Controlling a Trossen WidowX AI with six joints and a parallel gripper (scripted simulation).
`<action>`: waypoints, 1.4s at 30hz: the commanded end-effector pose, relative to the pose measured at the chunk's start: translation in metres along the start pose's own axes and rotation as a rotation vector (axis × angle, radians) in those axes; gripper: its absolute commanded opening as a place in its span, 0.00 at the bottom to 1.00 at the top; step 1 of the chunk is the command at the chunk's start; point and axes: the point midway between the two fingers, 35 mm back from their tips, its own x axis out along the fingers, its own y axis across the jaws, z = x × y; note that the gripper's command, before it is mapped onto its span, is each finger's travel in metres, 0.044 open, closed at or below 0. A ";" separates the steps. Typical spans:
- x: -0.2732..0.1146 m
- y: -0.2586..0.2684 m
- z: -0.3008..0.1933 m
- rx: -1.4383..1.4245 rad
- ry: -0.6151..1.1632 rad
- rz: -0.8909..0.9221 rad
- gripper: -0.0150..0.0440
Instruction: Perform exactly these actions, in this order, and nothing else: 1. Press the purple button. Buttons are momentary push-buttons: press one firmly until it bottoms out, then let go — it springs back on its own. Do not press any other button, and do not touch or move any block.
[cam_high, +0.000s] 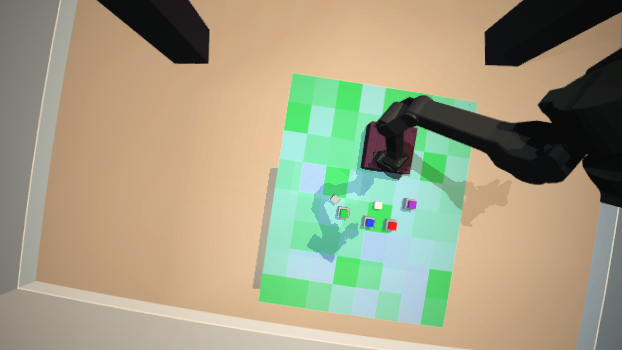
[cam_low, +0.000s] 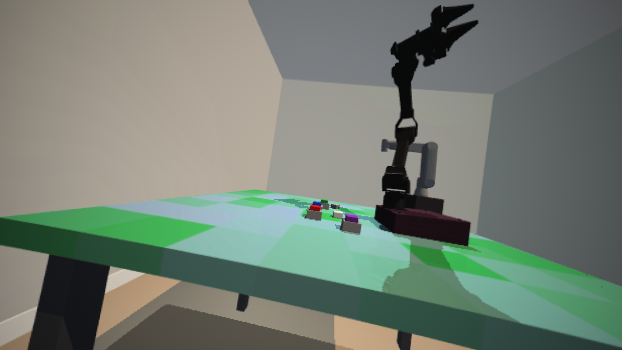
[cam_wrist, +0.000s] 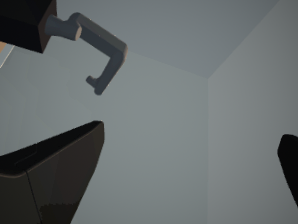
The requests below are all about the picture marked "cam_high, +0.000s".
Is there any blue button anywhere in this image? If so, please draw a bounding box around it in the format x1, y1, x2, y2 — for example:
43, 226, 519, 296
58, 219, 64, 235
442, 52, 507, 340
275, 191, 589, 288
362, 216, 376, 229

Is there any red button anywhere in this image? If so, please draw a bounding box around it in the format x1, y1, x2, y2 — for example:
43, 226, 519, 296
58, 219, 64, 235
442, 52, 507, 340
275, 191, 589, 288
384, 218, 397, 232

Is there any green button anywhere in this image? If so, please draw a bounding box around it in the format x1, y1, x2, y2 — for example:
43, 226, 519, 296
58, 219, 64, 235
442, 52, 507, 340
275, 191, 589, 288
337, 206, 350, 219

